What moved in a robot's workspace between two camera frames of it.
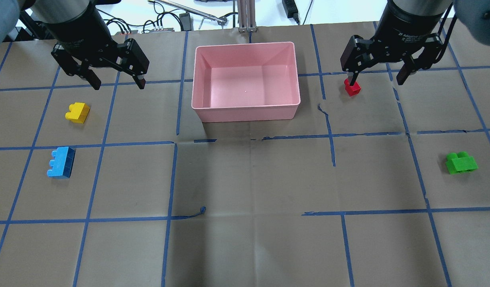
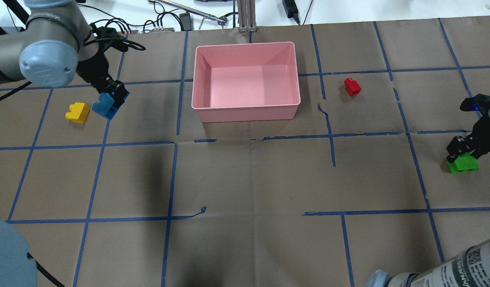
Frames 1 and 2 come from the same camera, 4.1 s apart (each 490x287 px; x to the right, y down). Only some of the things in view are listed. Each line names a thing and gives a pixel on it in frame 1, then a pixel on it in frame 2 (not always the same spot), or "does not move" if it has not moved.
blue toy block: (61, 166) -> (105, 107)
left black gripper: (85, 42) -> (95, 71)
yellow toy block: (78, 112) does not move
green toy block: (463, 162) does not move
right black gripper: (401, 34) -> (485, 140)
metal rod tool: (221, 20) does not move
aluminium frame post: (246, 16) does not move
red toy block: (352, 90) does not move
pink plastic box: (246, 82) does not move
